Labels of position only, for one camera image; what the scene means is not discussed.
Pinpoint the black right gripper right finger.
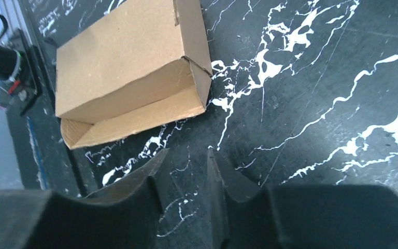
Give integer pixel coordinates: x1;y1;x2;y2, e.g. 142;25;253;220
207;149;398;248

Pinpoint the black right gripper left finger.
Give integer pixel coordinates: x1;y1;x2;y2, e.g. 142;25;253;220
0;149;169;248

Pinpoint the brown cardboard paper box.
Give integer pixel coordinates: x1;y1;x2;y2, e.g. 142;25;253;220
55;1;212;149

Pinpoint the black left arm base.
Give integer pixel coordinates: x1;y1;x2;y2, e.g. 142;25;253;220
0;14;42;115

